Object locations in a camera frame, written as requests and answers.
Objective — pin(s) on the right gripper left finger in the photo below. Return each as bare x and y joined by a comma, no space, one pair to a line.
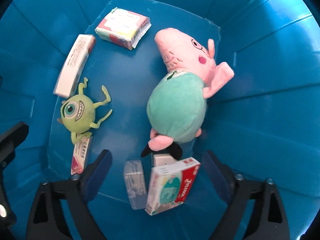
46,219

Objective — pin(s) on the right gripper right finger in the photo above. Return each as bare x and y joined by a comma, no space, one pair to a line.
268,219

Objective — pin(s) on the long pink cosmetic box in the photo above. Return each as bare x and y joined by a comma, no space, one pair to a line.
80,155

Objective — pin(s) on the green one-eyed monster plush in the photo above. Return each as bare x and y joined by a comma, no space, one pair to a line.
78,113

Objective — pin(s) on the long white pink box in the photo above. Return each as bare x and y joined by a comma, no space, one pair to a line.
73,66

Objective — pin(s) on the clear plastic case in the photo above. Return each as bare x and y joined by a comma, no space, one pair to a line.
135,184

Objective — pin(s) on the Tylenol medicine box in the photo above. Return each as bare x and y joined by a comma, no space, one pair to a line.
170,184

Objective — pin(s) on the pink pig plush toy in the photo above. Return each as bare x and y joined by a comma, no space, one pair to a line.
177,106

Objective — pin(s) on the Kotex pad pack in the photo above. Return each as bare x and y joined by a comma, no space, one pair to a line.
122,27

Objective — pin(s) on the small teal medicine box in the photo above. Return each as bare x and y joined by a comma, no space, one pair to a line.
161,159

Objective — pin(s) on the blue plastic crate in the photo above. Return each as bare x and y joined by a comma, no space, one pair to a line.
263,124

